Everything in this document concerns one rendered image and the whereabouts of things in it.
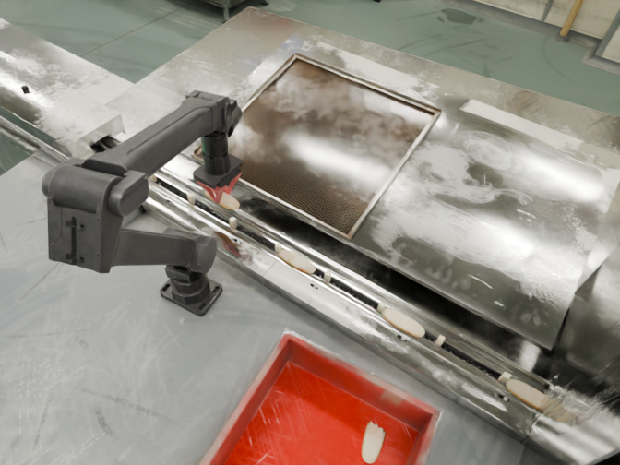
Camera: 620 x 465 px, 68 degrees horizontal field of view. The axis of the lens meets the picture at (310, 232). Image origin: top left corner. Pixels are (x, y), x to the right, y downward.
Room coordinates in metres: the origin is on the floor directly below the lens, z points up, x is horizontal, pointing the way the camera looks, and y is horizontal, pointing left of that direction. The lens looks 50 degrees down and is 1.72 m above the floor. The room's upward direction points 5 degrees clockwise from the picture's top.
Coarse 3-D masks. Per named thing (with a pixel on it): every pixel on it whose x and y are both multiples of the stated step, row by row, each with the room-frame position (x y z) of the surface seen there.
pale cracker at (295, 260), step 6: (282, 252) 0.66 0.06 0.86; (288, 252) 0.67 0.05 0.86; (294, 252) 0.67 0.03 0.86; (282, 258) 0.65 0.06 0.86; (288, 258) 0.65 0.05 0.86; (294, 258) 0.65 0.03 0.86; (300, 258) 0.65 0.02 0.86; (288, 264) 0.64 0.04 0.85; (294, 264) 0.63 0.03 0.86; (300, 264) 0.63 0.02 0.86; (306, 264) 0.63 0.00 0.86; (312, 264) 0.64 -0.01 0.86; (300, 270) 0.62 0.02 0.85; (306, 270) 0.62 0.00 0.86; (312, 270) 0.62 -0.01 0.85
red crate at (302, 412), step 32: (288, 384) 0.36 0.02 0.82; (320, 384) 0.36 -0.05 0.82; (256, 416) 0.29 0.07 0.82; (288, 416) 0.30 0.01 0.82; (320, 416) 0.30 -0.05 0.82; (352, 416) 0.31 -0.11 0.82; (384, 416) 0.31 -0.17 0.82; (256, 448) 0.23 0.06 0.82; (288, 448) 0.24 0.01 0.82; (320, 448) 0.24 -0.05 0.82; (352, 448) 0.25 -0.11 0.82; (384, 448) 0.25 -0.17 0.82
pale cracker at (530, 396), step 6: (510, 384) 0.38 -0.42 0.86; (516, 384) 0.38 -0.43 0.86; (522, 384) 0.38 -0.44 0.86; (510, 390) 0.37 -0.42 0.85; (516, 390) 0.37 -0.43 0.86; (522, 390) 0.37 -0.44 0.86; (528, 390) 0.37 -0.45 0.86; (534, 390) 0.37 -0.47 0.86; (516, 396) 0.36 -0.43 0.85; (522, 396) 0.36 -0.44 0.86; (528, 396) 0.36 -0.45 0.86; (534, 396) 0.36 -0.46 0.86; (540, 396) 0.36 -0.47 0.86; (528, 402) 0.35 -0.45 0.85; (534, 402) 0.35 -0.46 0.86
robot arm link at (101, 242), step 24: (72, 168) 0.42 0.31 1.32; (48, 192) 0.38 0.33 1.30; (72, 192) 0.38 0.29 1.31; (96, 192) 0.38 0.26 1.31; (48, 216) 0.37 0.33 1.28; (72, 216) 0.37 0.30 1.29; (96, 216) 0.36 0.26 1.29; (120, 216) 0.39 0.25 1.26; (48, 240) 0.35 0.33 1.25; (72, 240) 0.35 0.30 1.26; (96, 240) 0.35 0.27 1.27; (120, 240) 0.38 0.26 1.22; (144, 240) 0.44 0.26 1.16; (168, 240) 0.49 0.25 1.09; (192, 240) 0.55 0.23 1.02; (72, 264) 0.33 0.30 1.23; (96, 264) 0.33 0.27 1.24; (120, 264) 0.37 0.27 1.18; (144, 264) 0.42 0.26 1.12; (168, 264) 0.48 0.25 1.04; (192, 264) 0.53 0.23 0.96
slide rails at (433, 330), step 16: (112, 144) 1.01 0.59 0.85; (160, 176) 0.89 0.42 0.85; (192, 192) 0.84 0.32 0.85; (192, 208) 0.79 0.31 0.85; (224, 208) 0.80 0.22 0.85; (224, 224) 0.74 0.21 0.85; (240, 224) 0.75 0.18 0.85; (272, 240) 0.70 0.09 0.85; (304, 256) 0.66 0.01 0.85; (336, 272) 0.62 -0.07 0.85; (336, 288) 0.58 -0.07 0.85; (352, 288) 0.58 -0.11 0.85; (384, 320) 0.51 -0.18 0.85; (416, 320) 0.51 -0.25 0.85; (448, 336) 0.48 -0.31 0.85; (448, 352) 0.44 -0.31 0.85; (464, 352) 0.45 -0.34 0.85; (480, 352) 0.45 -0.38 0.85; (496, 368) 0.42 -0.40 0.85; (496, 384) 0.38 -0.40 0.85; (528, 384) 0.39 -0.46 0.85
